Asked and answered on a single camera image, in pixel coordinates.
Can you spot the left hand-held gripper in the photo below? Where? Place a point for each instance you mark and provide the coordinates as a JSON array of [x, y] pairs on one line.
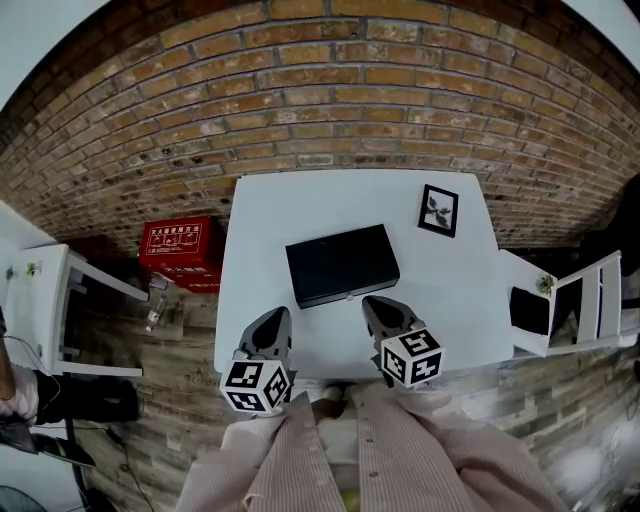
[[255, 385]]

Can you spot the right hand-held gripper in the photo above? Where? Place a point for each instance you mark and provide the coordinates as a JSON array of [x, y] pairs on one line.
[[412, 357]]

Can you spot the person's left forearm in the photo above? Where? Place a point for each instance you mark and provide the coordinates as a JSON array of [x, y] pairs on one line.
[[235, 460]]

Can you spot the person's right forearm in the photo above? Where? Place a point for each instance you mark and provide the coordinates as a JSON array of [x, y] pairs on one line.
[[480, 450]]

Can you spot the person's white shoe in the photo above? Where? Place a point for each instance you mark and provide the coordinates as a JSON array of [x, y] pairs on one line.
[[348, 390], [331, 391]]

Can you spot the person's khaki trousers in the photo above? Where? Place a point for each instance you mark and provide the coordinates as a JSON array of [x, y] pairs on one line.
[[332, 410]]

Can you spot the clear plastic bottle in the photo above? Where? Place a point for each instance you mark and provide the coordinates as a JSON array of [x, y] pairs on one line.
[[156, 312]]

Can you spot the small dark floor item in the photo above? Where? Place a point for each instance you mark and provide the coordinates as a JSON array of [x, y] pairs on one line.
[[160, 282]]

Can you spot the red fire equipment box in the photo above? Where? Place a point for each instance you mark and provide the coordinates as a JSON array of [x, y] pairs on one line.
[[175, 245]]

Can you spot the black cloth pouch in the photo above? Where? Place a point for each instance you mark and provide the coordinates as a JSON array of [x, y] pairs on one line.
[[529, 310]]

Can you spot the person's pink striped shirt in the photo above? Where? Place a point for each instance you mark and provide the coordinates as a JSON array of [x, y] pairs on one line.
[[385, 460]]

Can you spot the small green plant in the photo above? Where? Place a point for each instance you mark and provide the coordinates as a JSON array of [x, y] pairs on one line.
[[31, 269], [546, 284]]

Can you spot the white wooden chair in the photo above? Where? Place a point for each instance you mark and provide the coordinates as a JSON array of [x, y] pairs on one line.
[[600, 300]]

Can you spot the white side table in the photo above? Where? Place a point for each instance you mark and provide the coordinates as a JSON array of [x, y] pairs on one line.
[[42, 300]]

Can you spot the black stool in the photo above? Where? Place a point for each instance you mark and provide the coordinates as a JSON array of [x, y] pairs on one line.
[[65, 450]]

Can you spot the black office chair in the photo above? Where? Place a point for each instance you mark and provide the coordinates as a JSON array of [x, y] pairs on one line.
[[617, 235]]

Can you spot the black floor fan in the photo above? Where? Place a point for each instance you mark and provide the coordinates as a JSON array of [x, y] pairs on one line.
[[20, 500]]

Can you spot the black picture frame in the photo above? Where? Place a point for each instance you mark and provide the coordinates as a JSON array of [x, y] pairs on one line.
[[438, 210]]

